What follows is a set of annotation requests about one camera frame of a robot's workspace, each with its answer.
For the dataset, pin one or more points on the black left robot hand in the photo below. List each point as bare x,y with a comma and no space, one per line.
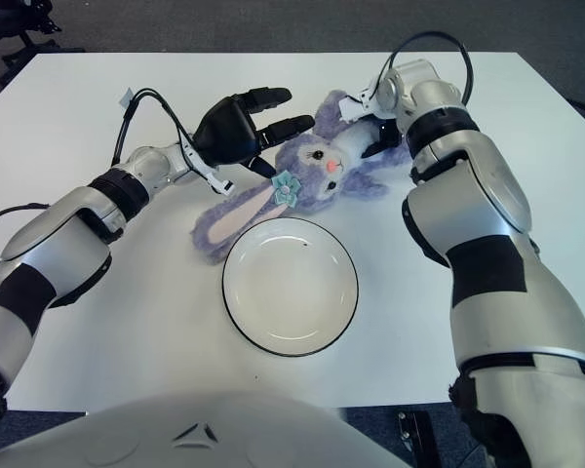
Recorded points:
224,129

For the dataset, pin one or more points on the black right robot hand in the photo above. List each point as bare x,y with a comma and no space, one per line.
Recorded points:
385,134

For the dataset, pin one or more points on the purple plush bunny doll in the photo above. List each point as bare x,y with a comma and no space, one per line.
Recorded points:
322,170

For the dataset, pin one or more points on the white plate black rim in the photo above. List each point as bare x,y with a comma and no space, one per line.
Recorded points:
290,287

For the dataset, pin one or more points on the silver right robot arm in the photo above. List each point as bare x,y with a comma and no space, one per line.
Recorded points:
468,195

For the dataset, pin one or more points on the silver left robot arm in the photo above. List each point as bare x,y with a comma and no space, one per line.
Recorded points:
63,234

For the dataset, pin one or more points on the silver robot torso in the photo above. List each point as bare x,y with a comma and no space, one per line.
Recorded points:
200,439

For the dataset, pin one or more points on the black table bracket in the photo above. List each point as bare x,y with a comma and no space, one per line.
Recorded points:
414,439

